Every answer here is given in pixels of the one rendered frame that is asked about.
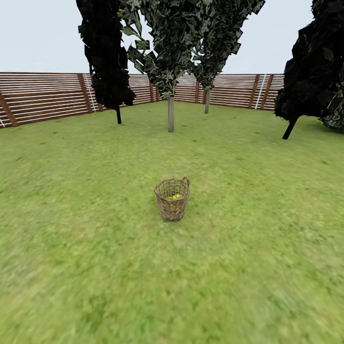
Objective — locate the tree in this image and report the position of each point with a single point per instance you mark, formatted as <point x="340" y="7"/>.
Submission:
<point x="108" y="65"/>
<point x="311" y="77"/>
<point x="175" y="24"/>
<point x="221" y="41"/>

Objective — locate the bush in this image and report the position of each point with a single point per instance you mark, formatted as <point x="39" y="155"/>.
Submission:
<point x="336" y="119"/>

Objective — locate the wicker basket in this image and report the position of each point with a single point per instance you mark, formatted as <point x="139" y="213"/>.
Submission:
<point x="173" y="210"/>

